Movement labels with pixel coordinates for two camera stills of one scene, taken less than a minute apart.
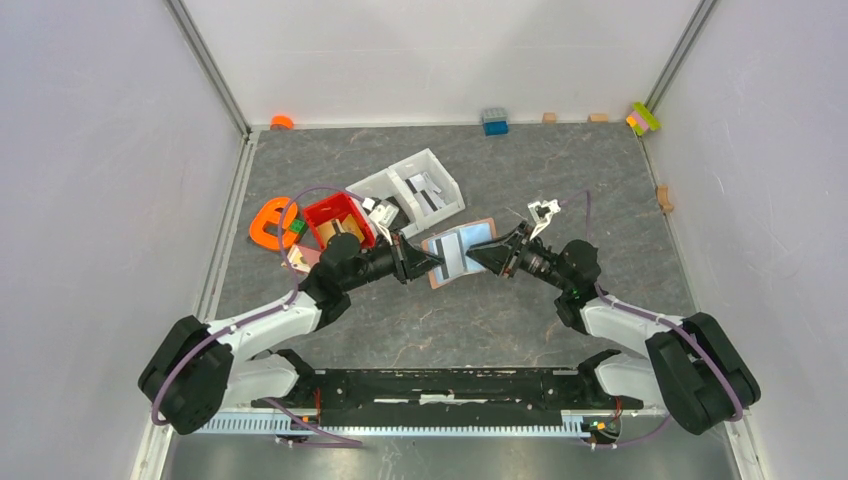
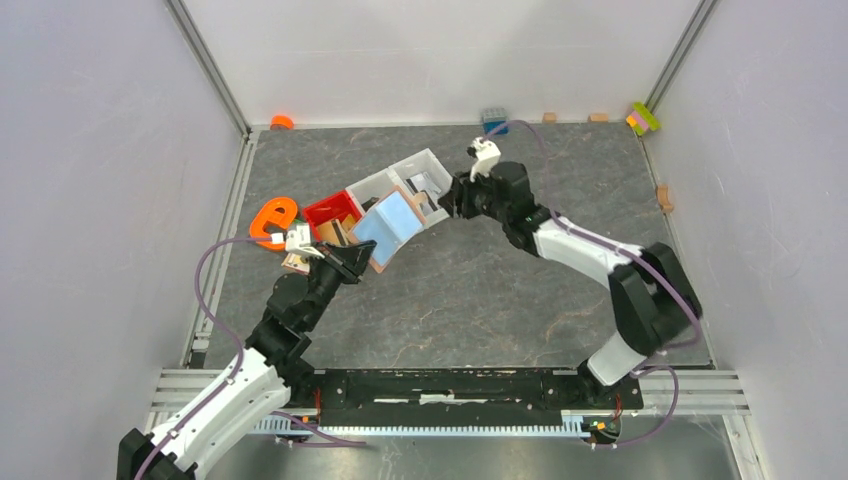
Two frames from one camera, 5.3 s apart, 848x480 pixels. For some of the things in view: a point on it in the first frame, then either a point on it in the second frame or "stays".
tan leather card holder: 452,246 to 391,223
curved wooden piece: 663,199 stays
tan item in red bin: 327,230 stays
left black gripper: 409,262 to 349,261
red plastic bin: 338,208 stays
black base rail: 450,397 stays
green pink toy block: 642,119 stays
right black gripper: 501,253 to 461,191
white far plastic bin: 434,195 stays
